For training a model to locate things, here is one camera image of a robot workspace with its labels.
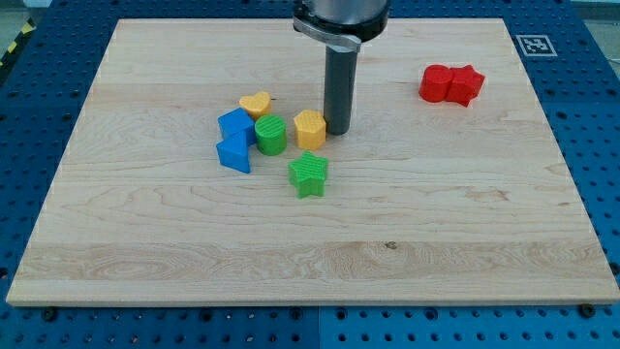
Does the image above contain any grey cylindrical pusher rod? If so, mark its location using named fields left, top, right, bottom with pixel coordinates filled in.
left=324, top=47, right=357, bottom=135

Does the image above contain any red star block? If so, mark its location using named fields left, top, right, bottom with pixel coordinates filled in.
left=445, top=65, right=485, bottom=107

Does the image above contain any white fiducial marker tag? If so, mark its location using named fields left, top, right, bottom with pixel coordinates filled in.
left=516, top=34, right=557, bottom=57

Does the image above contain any green cylinder block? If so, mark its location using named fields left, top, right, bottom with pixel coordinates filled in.
left=255, top=114, right=288, bottom=156

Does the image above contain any green star block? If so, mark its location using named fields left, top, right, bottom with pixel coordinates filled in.
left=288, top=150, right=328, bottom=199

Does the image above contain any blue cube block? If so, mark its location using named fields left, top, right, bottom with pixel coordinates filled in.
left=217, top=108, right=257, bottom=145

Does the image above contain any yellow heart block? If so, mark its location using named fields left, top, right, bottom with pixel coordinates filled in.
left=239, top=91, right=272, bottom=121

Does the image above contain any red cylinder block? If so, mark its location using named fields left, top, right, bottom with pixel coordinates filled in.
left=418, top=65, right=453, bottom=103

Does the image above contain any wooden board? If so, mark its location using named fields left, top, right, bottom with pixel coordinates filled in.
left=7, top=18, right=619, bottom=307

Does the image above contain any yellow hexagon block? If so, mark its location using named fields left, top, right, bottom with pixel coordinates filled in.
left=294, top=110, right=326, bottom=150

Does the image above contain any blue triangle block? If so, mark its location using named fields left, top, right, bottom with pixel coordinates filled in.
left=216, top=133, right=251, bottom=174

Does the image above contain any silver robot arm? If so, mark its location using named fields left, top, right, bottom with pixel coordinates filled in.
left=293, top=0, right=390, bottom=53

